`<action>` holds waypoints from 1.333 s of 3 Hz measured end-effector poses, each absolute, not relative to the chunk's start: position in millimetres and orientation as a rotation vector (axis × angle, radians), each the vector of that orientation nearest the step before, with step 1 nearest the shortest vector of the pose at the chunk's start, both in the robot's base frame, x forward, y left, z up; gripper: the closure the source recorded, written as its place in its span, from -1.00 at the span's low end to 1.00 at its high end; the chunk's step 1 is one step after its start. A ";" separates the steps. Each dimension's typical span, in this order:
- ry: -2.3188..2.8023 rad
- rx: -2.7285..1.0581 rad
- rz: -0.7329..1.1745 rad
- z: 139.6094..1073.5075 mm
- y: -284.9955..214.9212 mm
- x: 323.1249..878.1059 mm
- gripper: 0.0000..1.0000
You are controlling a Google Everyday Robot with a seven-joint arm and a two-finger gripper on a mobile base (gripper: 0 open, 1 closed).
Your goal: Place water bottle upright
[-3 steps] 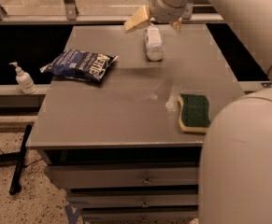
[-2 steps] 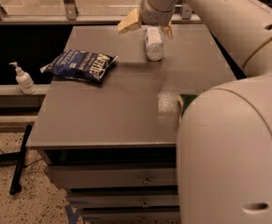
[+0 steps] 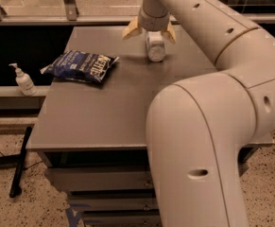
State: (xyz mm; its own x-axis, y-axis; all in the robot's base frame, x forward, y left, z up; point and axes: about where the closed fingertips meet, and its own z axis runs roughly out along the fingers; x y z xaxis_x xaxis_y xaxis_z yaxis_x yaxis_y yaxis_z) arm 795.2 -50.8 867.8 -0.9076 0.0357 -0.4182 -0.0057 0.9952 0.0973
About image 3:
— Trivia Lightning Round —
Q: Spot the white pump lotion bottle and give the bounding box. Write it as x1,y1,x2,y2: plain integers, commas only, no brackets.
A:
10,63,37,96

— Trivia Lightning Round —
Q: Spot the clear plastic water bottle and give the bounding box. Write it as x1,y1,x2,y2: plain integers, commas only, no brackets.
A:
146,31,165,62

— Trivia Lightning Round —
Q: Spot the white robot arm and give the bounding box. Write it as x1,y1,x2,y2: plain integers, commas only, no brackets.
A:
123,0,275,227

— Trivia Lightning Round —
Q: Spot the middle grey drawer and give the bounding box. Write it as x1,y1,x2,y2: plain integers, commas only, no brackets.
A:
68,190,158,211

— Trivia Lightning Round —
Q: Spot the black bar on floor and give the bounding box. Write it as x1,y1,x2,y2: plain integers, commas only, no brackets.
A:
9,127,32,198

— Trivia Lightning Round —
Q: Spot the blue Kettle chips bag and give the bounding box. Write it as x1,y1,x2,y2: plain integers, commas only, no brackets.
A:
41,50,118,83

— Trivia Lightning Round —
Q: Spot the grey drawer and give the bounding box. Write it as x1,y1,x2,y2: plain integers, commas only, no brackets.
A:
81,210,161,226
43,163,249,192
68,190,158,211

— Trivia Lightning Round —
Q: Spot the metal window rail frame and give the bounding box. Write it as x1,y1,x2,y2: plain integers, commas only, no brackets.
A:
0,0,275,26

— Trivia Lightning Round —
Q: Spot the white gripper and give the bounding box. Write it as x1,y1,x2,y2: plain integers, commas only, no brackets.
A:
122,9,176,44

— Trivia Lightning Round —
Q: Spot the bottom grey drawer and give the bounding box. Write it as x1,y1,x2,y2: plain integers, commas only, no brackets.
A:
81,210,161,226

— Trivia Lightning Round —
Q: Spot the top grey drawer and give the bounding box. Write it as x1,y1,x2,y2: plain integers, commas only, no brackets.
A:
43,163,249,192

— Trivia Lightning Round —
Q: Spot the grey drawer cabinet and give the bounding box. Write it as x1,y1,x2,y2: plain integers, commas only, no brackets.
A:
26,24,274,227

